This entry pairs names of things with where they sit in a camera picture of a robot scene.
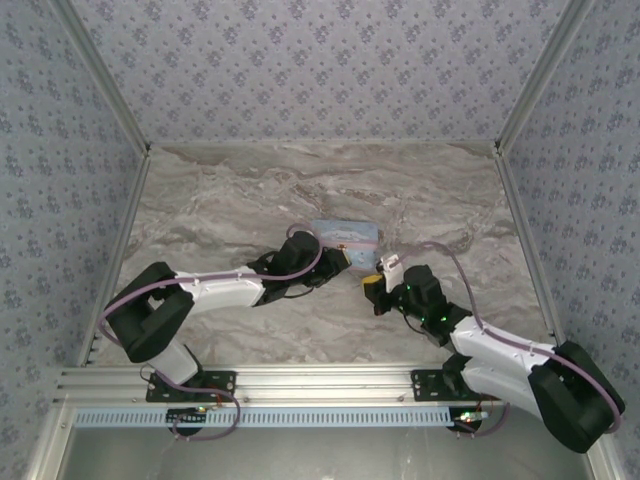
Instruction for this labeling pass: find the aluminium cross rail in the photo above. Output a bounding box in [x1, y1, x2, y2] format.
[51, 363, 599, 407]

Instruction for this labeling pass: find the small circuit board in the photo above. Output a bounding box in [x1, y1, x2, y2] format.
[448, 408, 490, 432]
[166, 407, 209, 427]

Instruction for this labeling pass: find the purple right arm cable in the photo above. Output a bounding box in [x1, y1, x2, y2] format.
[388, 241, 628, 441]

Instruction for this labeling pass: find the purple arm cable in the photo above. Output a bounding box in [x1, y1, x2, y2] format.
[99, 223, 347, 444]
[388, 241, 628, 441]

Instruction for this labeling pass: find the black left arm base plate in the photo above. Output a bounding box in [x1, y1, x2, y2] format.
[144, 370, 238, 403]

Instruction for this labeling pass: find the grey metal panel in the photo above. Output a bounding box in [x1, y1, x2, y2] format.
[53, 425, 602, 480]

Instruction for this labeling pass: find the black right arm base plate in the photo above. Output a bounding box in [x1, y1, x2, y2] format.
[409, 368, 504, 403]

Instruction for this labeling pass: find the white slotted cable duct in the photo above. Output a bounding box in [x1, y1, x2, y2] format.
[73, 406, 464, 429]

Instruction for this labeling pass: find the aluminium frame post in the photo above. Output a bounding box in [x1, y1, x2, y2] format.
[493, 0, 600, 153]
[51, 0, 152, 153]

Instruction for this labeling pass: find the aluminium table side rail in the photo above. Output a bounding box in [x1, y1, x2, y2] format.
[492, 144, 572, 365]
[76, 144, 153, 369]

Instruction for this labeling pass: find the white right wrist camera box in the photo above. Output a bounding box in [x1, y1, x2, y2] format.
[376, 253, 407, 287]

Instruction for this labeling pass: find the blue cartoon tin box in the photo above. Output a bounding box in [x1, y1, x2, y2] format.
[310, 218, 382, 272]

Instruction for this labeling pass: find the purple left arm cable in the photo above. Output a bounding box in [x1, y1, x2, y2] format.
[99, 223, 347, 444]

